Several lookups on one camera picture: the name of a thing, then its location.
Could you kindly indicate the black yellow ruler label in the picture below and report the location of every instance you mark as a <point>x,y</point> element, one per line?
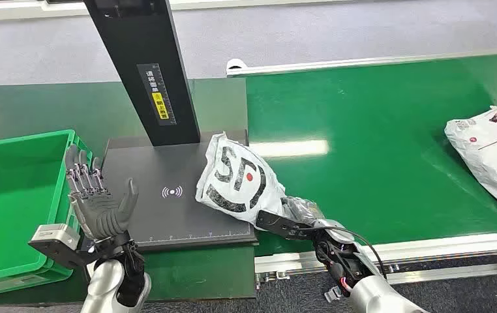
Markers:
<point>158,93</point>

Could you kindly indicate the green conveyor belt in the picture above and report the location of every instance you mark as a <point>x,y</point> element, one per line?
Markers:
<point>361,129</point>

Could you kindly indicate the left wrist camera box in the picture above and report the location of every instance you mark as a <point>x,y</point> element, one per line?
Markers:
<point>54,236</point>

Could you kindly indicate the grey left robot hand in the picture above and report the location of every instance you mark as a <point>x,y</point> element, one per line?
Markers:
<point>99,214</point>

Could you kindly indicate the white wall skirting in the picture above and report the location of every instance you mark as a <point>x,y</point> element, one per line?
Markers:
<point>15,11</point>

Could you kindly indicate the aluminium conveyor frame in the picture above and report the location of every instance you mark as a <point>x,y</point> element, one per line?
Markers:
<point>447,248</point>

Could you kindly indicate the green plastic crate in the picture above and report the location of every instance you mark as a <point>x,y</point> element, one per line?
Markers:
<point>11,194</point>

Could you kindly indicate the white conveyor roller cap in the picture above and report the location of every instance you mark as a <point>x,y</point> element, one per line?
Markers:
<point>234,65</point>

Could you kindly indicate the large white package red print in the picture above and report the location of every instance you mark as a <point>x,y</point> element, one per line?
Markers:
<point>495,155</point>

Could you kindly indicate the metal conveyor leg bracket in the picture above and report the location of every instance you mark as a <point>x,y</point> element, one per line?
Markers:
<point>332,294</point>

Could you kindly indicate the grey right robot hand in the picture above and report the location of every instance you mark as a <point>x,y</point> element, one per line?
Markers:
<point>302,209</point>

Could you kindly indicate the white package black round logo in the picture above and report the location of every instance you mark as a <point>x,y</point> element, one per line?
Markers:
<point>235,177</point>

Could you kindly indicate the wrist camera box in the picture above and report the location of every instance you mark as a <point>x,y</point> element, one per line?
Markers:
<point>54,236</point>
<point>274,222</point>

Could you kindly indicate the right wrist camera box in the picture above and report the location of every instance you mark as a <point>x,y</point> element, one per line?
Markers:
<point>274,222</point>

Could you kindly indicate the black inbound scanner machine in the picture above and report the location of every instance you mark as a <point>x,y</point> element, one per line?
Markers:
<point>166,216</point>

